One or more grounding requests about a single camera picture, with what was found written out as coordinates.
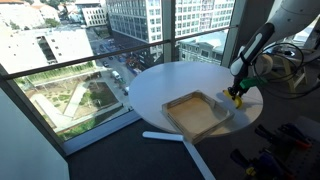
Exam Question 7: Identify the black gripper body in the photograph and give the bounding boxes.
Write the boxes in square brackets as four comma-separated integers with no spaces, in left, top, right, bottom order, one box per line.
[233,74,247,94]

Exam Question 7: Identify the yellow banana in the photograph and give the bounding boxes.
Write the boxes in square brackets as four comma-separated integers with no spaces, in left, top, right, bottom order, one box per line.
[222,89,244,110]

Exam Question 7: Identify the light wooden tray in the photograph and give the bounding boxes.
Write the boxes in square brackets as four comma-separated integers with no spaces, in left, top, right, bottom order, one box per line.
[161,89,236,145]

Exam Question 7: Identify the light wooden chair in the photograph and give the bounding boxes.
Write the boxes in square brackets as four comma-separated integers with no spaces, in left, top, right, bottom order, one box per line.
[253,49,309,98]

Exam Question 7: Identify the black orange bar clamp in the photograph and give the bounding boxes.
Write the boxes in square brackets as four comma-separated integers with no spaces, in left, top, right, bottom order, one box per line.
[279,123,313,150]

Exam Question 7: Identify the black blue clamp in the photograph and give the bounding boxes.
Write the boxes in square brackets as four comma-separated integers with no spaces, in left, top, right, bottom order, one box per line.
[229,148,294,180]

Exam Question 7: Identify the white table base legs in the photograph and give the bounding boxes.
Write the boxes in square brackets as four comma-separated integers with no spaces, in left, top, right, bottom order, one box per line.
[142,130,217,180]

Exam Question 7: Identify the black perforated board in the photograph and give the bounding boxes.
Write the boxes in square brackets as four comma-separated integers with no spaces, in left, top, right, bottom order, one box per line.
[276,115,320,180]

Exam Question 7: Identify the parked white van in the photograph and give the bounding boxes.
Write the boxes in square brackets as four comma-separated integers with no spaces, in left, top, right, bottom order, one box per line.
[110,69,122,81]

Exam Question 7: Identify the white flat-roof building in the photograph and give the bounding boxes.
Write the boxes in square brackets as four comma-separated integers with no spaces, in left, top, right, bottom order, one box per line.
[0,27,95,75]

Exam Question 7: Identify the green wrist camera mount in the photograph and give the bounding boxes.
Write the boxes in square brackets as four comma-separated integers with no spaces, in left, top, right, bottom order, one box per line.
[239,76,268,90]

